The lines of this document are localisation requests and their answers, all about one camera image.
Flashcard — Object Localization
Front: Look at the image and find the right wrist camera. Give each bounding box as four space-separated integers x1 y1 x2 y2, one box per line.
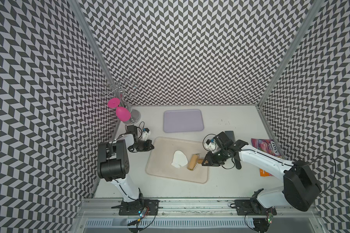
205 139 217 151

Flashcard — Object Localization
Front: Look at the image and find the beige plastic tray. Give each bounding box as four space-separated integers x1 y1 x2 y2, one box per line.
145 137 209 183

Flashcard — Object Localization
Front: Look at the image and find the pink wine glass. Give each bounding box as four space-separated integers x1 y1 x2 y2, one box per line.
108 98 131 122

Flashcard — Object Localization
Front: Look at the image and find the black handled metal spatula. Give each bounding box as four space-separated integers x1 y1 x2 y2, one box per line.
225 131 242 170

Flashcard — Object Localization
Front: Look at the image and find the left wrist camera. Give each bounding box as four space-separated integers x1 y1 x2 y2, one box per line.
142 128 151 141

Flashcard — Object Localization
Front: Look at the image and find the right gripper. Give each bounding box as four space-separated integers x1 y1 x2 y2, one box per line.
202 147 229 167

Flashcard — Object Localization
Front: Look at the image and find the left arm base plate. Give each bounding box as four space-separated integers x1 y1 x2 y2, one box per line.
119 199 160 216

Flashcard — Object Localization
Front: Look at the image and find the colourful candy bag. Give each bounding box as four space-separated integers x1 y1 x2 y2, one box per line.
250 138 284 177

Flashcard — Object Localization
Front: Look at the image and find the purple plastic tray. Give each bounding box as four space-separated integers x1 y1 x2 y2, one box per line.
163 109 204 133

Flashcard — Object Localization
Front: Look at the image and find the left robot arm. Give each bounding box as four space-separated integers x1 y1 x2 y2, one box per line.
97 125 155 205

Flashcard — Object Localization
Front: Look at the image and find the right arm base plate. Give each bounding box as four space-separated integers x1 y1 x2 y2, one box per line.
233 199 277 216

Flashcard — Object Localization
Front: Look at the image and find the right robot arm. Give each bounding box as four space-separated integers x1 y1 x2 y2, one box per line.
201 132 322 215

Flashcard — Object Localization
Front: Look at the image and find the white dough ball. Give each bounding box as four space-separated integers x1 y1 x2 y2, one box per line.
171 150 188 169

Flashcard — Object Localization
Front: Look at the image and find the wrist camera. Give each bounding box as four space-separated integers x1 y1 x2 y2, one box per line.
205 139 217 151
142 128 151 141

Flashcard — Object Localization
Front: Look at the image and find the wooden dough roller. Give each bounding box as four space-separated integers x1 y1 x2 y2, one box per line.
187 154 204 171

